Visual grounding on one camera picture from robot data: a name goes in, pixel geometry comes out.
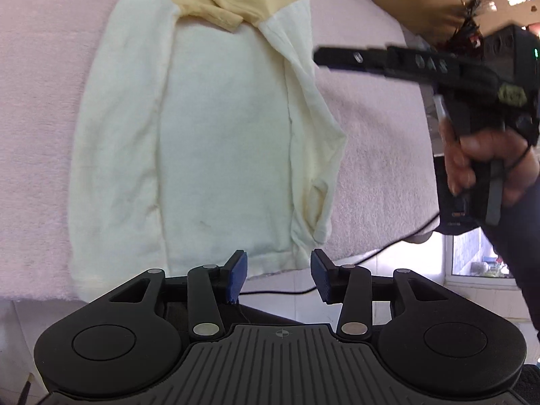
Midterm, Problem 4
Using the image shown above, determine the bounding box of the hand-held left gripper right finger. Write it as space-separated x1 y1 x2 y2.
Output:
310 250 448 340

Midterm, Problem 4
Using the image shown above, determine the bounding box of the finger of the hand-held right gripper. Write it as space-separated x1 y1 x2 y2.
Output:
314 46 393 78

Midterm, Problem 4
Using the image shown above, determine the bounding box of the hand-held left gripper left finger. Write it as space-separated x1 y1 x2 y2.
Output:
109 250 249 342

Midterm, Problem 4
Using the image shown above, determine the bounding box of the white and yellow T-shirt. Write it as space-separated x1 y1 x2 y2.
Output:
67 0 349 304

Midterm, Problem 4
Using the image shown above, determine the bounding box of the person's right forearm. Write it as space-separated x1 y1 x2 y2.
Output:
481 186 540 334

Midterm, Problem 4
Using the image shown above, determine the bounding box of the person's right hand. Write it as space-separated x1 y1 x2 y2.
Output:
439 118 540 207

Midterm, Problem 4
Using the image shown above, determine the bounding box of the dark feathered decoration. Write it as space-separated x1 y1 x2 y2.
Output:
439 0 487 51

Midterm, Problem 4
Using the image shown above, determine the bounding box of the cardboard box at blanket end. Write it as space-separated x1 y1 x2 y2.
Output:
373 0 540 51

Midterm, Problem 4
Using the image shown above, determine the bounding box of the pink fleece blanket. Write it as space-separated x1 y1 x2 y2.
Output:
0 0 443 304

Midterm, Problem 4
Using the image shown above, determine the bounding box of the white framed window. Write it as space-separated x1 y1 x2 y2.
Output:
444 227 520 291

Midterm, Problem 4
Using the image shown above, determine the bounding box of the black cable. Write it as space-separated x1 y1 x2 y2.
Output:
242 213 442 297

